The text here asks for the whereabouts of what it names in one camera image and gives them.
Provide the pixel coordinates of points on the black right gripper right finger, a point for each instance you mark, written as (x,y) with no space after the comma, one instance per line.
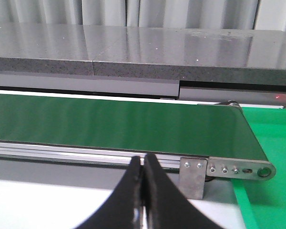
(166,207)

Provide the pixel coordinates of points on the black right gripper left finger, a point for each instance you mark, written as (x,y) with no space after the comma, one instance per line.
(122,209)

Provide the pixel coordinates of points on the green conveyor belt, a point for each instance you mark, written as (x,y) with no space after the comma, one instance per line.
(207,130)

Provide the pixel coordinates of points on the grey speckled stone counter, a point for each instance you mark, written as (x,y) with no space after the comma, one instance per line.
(248,66)

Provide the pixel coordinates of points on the white pleated curtain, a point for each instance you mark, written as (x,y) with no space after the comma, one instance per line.
(204,14)

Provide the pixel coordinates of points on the metal conveyor end bracket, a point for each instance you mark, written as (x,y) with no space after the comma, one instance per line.
(193,172)

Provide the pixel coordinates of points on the aluminium conveyor frame rail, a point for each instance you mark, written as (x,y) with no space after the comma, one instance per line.
(68,154)

